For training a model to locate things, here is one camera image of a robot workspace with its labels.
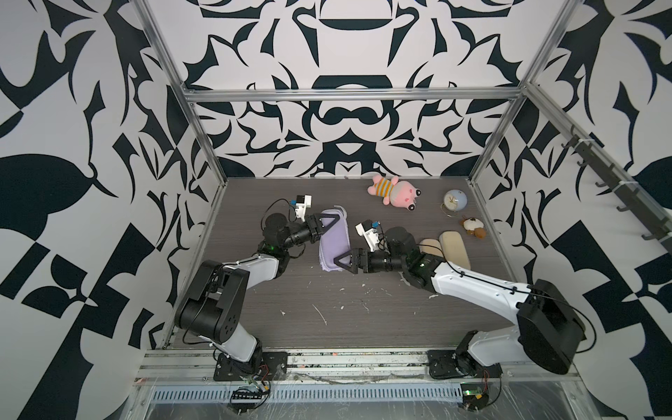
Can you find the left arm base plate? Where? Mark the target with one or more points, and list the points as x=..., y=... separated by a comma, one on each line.
x=267, y=366

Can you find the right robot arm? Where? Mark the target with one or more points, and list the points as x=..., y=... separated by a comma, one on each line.
x=545, y=329

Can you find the brown white plush toy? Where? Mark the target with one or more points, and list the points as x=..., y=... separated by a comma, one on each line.
x=474, y=227

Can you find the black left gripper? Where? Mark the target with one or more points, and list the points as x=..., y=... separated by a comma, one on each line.
x=318, y=228

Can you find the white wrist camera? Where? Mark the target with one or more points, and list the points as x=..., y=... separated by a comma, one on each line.
x=371, y=232
x=300, y=205

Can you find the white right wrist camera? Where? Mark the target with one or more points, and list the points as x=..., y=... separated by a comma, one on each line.
x=371, y=232

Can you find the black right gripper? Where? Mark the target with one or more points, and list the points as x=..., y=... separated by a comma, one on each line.
x=357, y=260

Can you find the blue alarm clock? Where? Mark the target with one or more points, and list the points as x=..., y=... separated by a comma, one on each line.
x=454, y=201

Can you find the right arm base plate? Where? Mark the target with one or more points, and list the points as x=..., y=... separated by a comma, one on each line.
x=449, y=364

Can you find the wall hook rack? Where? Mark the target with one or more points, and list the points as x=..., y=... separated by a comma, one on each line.
x=613, y=178

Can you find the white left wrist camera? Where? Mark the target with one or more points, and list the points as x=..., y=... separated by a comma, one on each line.
x=300, y=205

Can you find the pink plush toy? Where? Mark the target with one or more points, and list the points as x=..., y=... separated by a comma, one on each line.
x=395, y=192

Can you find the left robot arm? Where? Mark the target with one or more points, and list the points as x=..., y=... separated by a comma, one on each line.
x=212, y=306

